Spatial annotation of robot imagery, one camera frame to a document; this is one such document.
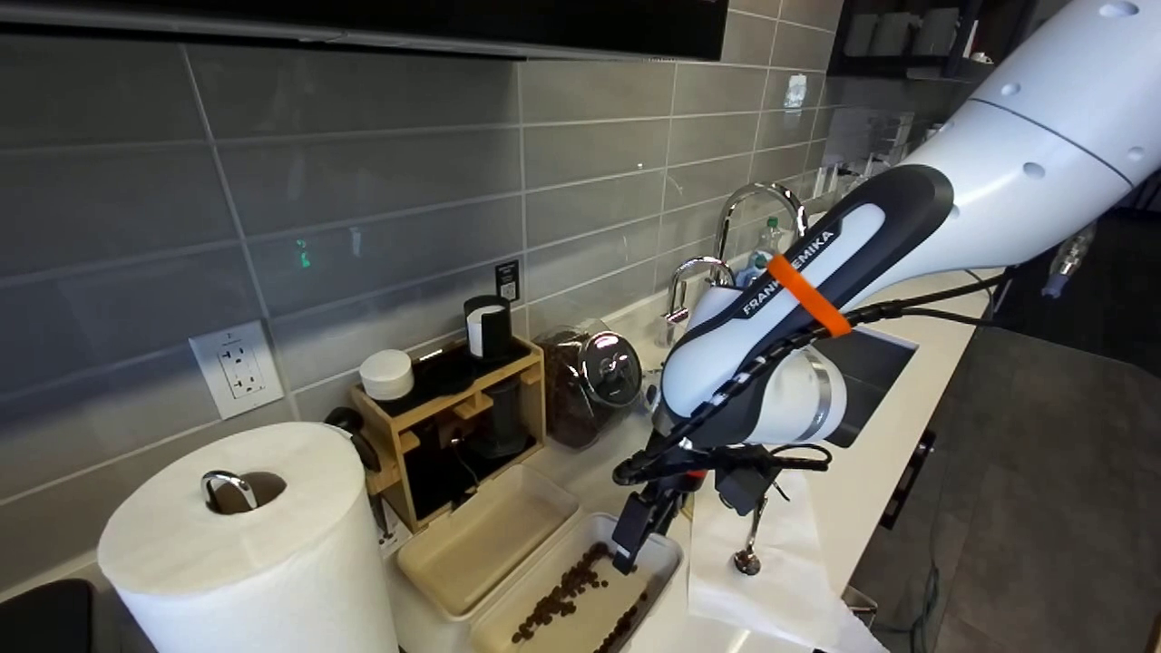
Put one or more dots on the white round lid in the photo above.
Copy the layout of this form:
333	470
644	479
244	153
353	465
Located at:
385	376

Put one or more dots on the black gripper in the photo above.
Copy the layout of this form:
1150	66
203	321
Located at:
737	473

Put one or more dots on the black wall outlet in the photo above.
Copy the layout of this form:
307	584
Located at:
507	279

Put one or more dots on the large chrome faucet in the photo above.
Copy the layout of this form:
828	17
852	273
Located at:
757	220

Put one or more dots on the coffee beans pile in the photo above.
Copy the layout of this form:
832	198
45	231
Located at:
568	591

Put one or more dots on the black coffee machine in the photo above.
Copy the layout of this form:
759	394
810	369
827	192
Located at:
42	619

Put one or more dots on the white wall outlet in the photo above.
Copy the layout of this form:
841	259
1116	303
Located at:
238	369

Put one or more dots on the glass jar with metal lid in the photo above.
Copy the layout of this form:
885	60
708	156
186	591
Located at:
592	387

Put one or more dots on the metal spoon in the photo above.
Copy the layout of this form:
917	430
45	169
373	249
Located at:
752	546

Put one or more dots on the white paper towel roll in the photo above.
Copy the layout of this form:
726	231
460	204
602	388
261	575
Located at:
261	566

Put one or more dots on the small chrome faucet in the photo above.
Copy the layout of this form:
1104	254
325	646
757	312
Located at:
692	290

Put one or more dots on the black cup on organizer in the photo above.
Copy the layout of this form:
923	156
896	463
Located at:
488	327

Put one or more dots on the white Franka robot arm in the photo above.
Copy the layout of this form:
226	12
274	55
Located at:
968	169

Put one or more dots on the wooden countertop organizer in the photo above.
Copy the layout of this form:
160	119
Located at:
455	430

